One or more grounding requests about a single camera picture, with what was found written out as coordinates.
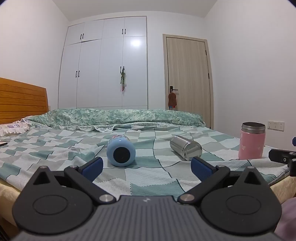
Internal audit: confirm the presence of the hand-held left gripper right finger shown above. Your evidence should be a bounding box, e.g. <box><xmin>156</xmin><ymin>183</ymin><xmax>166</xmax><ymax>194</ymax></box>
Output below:
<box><xmin>178</xmin><ymin>157</ymin><xmax>271</xmax><ymax>205</ymax></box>

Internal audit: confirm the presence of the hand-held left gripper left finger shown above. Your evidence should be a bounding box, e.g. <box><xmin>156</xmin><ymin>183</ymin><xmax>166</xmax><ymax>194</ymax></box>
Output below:
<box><xmin>22</xmin><ymin>157</ymin><xmax>116</xmax><ymax>205</ymax></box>

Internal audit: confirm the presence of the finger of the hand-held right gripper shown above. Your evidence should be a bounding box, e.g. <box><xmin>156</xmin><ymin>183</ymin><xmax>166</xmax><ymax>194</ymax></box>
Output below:
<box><xmin>269</xmin><ymin>149</ymin><xmax>296</xmax><ymax>177</ymax></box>

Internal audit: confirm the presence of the stainless steel cup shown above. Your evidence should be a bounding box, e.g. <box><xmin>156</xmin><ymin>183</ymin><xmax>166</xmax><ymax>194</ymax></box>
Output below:
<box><xmin>169</xmin><ymin>135</ymin><xmax>203</xmax><ymax>161</ymax></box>

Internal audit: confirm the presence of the light blue bottle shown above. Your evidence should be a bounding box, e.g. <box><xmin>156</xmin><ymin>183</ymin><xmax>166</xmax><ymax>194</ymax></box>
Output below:
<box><xmin>106</xmin><ymin>134</ymin><xmax>137</xmax><ymax>167</ymax></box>

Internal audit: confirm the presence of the pink cup with steel rim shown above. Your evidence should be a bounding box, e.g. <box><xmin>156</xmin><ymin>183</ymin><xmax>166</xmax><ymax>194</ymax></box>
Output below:
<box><xmin>239</xmin><ymin>122</ymin><xmax>266</xmax><ymax>160</ymax></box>

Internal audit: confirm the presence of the checkered bed sheet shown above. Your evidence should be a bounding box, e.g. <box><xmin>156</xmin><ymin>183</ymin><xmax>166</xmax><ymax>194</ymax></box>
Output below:
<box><xmin>0</xmin><ymin>123</ymin><xmax>289</xmax><ymax>202</ymax></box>

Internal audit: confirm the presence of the green floral quilt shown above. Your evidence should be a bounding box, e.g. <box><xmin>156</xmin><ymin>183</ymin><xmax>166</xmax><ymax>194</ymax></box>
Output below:
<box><xmin>28</xmin><ymin>108</ymin><xmax>206</xmax><ymax>132</ymax></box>

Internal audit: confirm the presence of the pink cloth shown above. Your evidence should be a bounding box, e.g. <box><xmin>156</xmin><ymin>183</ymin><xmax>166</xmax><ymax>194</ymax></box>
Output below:
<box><xmin>275</xmin><ymin>199</ymin><xmax>296</xmax><ymax>241</ymax></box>

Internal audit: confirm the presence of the brown hanging pouch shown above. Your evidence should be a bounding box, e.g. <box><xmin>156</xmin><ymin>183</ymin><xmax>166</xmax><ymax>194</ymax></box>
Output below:
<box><xmin>168</xmin><ymin>91</ymin><xmax>178</xmax><ymax>109</ymax></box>

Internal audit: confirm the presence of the white floral pillow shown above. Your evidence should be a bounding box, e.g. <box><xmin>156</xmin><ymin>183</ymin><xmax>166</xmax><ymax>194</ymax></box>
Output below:
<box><xmin>0</xmin><ymin>122</ymin><xmax>31</xmax><ymax>137</ymax></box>

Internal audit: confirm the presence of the beige mattress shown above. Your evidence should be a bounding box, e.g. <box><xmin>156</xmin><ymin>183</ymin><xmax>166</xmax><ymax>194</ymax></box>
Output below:
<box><xmin>0</xmin><ymin>178</ymin><xmax>23</xmax><ymax>232</ymax></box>

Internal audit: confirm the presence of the light wooden door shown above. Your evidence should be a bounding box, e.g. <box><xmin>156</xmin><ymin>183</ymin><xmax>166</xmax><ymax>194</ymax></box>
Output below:
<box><xmin>162</xmin><ymin>34</ymin><xmax>213</xmax><ymax>129</ymax></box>

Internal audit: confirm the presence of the green hanging ornament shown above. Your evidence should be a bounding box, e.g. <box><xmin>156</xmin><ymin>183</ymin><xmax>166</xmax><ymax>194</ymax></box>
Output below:
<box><xmin>120</xmin><ymin>66</ymin><xmax>127</xmax><ymax>93</ymax></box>

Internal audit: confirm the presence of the wooden headboard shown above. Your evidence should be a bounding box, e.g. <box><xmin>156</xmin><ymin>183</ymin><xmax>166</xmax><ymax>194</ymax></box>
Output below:
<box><xmin>0</xmin><ymin>77</ymin><xmax>48</xmax><ymax>125</ymax></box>

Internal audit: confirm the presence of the white wardrobe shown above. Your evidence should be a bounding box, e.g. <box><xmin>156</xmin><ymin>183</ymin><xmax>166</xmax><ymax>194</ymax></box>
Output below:
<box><xmin>58</xmin><ymin>16</ymin><xmax>148</xmax><ymax>110</ymax></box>

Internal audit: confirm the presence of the white wall socket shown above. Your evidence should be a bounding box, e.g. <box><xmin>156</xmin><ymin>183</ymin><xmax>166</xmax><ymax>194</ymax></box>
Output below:
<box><xmin>268</xmin><ymin>120</ymin><xmax>284</xmax><ymax>130</ymax></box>

